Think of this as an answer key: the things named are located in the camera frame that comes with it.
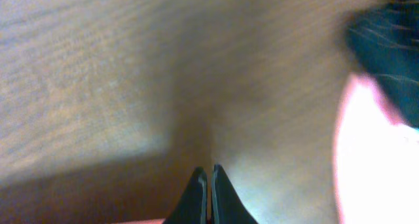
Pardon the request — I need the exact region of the orange red t-shirt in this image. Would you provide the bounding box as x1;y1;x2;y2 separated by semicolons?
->
110;219;165;224

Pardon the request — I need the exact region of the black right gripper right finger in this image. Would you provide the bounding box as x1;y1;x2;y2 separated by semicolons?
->
211;164;258;224

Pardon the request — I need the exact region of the light salmon pink shirt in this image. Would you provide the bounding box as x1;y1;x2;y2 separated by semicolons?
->
333;73;418;224

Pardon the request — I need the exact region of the black patterned shirt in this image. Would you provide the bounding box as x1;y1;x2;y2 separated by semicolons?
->
345;0;418;129

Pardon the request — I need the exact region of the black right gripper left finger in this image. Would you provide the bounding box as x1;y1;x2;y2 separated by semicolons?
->
163;167;208;224

